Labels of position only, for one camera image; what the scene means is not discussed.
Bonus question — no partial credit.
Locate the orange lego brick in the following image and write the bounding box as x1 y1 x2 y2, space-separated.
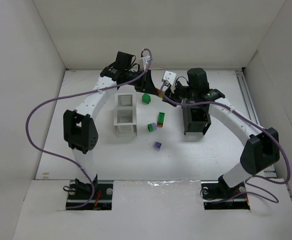
156 88 162 98

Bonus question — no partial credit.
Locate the long green lego brick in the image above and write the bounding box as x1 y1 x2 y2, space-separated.
157 112 165 125

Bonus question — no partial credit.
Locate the black two-cell container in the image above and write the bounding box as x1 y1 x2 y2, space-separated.
182 106 211 135

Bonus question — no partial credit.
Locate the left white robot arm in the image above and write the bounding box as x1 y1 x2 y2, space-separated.
63 51 158 193

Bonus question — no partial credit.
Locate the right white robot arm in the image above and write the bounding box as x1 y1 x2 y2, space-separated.
160 68 280 199

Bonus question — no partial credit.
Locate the green lego cube top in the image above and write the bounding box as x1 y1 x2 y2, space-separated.
142 93 151 104

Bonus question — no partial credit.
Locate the white two-cell container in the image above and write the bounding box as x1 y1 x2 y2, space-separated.
114 93 137 136

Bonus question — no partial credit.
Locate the purple lego square brick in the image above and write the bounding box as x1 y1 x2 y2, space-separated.
153 141 162 151

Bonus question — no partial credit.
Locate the white foam front board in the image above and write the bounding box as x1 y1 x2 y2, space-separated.
14 180 292 240

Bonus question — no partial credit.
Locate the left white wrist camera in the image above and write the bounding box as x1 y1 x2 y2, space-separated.
137 55 152 71

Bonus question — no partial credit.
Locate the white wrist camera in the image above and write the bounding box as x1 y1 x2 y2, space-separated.
137 55 152 71
162 71 176 93

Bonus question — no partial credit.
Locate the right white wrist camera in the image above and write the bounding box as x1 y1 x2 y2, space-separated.
162 71 176 93

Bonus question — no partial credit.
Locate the aluminium rail right side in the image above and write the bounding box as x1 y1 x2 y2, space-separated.
234 68 277 179

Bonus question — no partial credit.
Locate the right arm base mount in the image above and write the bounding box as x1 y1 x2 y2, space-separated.
200 180 250 210

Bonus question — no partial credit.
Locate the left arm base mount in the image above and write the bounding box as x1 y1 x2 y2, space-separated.
63 179 114 211

